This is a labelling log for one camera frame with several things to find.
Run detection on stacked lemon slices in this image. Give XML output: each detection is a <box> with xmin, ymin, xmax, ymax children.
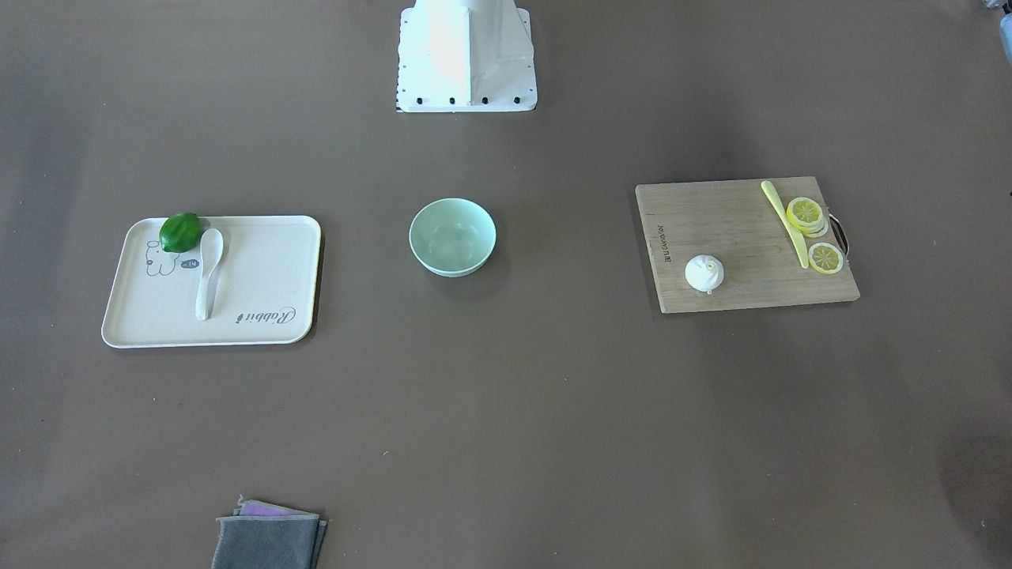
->
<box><xmin>785</xmin><ymin>197</ymin><xmax>829</xmax><ymax>239</ymax></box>

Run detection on wooden cutting board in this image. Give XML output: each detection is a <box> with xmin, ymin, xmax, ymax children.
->
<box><xmin>635</xmin><ymin>178</ymin><xmax>860</xmax><ymax>314</ymax></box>

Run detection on grey folded cloth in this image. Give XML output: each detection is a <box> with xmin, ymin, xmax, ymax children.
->
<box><xmin>212</xmin><ymin>497</ymin><xmax>328</xmax><ymax>568</ymax></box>

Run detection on white steamed bun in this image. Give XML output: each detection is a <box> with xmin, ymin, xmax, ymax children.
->
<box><xmin>684</xmin><ymin>254</ymin><xmax>724</xmax><ymax>295</ymax></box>

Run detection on mint green bowl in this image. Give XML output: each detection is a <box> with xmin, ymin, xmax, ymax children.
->
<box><xmin>408</xmin><ymin>198</ymin><xmax>498</xmax><ymax>277</ymax></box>

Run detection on green lime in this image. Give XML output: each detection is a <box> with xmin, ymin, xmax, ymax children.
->
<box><xmin>158</xmin><ymin>212</ymin><xmax>205</xmax><ymax>254</ymax></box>

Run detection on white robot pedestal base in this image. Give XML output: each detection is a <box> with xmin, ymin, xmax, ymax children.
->
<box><xmin>395</xmin><ymin>1</ymin><xmax>538</xmax><ymax>113</ymax></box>

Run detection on white ceramic spoon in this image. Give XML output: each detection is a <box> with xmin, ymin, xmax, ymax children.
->
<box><xmin>194</xmin><ymin>228</ymin><xmax>225</xmax><ymax>321</ymax></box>

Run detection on yellow plastic knife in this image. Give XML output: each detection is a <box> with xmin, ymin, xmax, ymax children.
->
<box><xmin>761</xmin><ymin>179</ymin><xmax>810</xmax><ymax>269</ymax></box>

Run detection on cream rabbit tray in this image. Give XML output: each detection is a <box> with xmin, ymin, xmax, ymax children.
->
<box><xmin>101</xmin><ymin>215</ymin><xmax>322</xmax><ymax>349</ymax></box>

